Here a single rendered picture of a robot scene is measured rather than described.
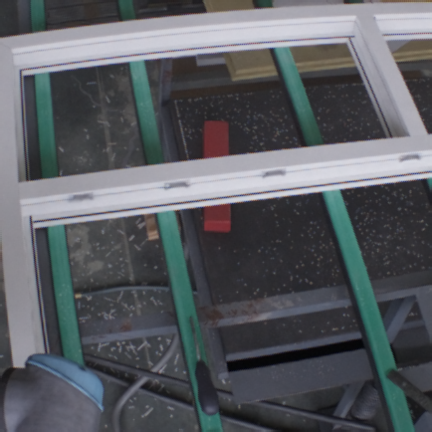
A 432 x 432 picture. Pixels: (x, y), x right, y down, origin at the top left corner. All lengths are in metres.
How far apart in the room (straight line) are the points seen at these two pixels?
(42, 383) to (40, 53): 0.98
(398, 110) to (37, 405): 1.07
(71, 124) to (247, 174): 1.37
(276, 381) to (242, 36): 0.78
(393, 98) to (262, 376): 0.67
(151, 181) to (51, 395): 0.64
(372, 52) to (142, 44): 0.52
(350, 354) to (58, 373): 0.93
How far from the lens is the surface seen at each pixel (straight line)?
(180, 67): 2.75
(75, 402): 1.14
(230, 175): 1.69
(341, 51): 2.39
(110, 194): 1.67
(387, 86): 1.91
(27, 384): 1.16
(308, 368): 1.91
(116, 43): 1.95
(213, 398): 1.48
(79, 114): 3.02
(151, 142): 1.81
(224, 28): 1.98
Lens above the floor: 2.27
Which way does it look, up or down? 55 degrees down
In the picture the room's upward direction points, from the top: 8 degrees clockwise
